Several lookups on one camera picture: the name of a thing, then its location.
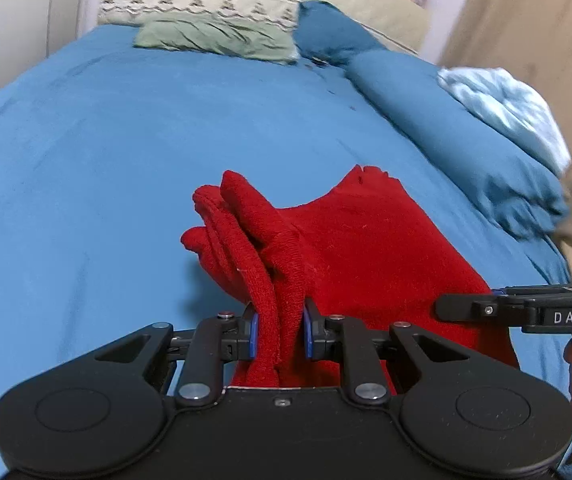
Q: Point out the white wardrobe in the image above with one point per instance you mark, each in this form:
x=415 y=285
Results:
x=35 y=10

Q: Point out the green pillow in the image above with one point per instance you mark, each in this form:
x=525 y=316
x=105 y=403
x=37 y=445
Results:
x=215 y=37

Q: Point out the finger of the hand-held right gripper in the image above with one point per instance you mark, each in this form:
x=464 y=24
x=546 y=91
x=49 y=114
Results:
x=461 y=308

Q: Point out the red knitted sweater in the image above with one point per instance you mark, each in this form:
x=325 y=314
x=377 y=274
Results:
x=366 y=260

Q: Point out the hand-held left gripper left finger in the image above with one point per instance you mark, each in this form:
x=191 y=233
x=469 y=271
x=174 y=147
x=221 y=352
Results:
x=251 y=332

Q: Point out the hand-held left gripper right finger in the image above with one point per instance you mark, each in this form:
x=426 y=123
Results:
x=309 y=335

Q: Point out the dark blue pillow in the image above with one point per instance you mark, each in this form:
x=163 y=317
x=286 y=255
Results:
x=333 y=32

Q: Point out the blue bed sheet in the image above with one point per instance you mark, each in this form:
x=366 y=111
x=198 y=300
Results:
x=115 y=185

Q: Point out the blue duvet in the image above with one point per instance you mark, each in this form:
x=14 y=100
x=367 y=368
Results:
x=456 y=150

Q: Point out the light blue blanket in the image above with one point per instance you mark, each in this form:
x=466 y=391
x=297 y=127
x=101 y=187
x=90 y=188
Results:
x=511 y=105

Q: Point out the beige curtain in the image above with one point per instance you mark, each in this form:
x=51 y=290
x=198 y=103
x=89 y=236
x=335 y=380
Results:
x=531 y=25

